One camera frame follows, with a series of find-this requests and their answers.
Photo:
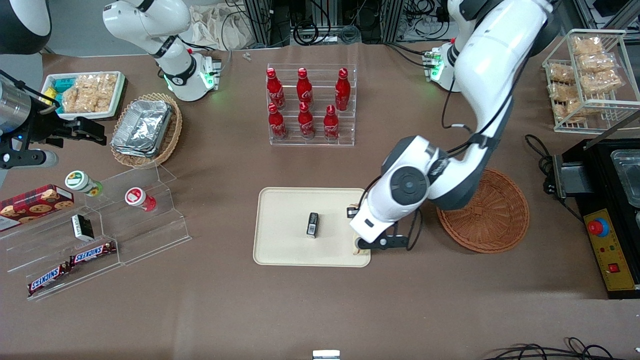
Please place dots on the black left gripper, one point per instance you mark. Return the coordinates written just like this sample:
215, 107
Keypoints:
351, 212

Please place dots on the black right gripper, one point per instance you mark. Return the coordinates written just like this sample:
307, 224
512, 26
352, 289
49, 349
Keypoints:
44, 130

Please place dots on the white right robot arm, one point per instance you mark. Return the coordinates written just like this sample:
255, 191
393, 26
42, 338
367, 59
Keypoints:
172, 55

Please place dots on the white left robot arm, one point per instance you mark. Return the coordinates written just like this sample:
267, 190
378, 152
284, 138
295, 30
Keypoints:
490, 65

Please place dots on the white rectangular snack tray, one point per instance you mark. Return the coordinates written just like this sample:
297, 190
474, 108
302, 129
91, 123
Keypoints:
119, 97

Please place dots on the beige plastic tray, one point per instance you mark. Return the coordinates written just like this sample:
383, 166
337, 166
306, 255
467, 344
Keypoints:
285, 240

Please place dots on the light wicker basket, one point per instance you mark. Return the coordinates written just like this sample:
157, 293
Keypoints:
172, 135

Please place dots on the brown wicker basket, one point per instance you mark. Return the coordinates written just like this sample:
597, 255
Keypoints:
495, 225

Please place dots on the rice cracker bag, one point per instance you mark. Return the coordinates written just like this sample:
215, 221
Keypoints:
90, 92

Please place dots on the small black packet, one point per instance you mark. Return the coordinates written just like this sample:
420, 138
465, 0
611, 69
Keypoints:
312, 225

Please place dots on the green lidded cup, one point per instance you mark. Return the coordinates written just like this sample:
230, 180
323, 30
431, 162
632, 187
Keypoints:
82, 182

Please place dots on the stacked foil containers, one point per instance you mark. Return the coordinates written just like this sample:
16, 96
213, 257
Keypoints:
142, 127

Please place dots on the teal and yellow packets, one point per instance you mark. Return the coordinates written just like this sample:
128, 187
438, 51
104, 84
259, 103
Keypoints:
55, 90

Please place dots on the clear acrylic bottle rack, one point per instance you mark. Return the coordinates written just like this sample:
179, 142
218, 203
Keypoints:
315, 142

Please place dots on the red lidded cup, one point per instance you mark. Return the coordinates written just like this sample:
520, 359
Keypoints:
139, 198

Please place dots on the red cola bottle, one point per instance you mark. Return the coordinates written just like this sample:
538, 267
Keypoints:
342, 92
274, 90
331, 127
276, 125
305, 124
304, 90

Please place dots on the red cookie box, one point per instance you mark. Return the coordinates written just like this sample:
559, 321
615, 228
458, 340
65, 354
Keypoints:
30, 205

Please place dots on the small black white box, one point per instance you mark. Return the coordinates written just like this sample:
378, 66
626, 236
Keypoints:
82, 227

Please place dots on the clear acrylic stepped shelf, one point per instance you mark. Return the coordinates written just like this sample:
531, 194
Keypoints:
145, 240

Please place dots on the snickers chocolate bar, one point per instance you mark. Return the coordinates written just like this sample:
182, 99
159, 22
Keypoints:
92, 253
47, 279

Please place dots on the small white device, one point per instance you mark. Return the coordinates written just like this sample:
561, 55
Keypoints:
326, 355

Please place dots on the white cloth bag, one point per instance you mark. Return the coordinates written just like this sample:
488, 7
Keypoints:
220, 27

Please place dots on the bagged fried snack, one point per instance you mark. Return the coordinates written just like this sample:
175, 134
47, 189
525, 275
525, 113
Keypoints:
587, 46
561, 73
600, 82
560, 91
569, 111
595, 62

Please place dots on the black countertop appliance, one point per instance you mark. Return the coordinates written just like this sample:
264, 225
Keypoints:
600, 170

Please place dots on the yellow emergency stop box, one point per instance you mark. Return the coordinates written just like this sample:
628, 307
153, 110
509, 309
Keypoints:
612, 260

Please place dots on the steel pan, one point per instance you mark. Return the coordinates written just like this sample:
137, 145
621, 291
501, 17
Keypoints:
629, 175

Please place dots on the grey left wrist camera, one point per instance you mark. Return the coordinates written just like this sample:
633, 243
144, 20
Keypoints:
387, 243

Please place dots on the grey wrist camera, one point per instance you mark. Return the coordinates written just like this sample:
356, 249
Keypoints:
387, 243
25, 159

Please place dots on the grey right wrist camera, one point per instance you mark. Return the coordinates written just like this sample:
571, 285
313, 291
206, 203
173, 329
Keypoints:
25, 159

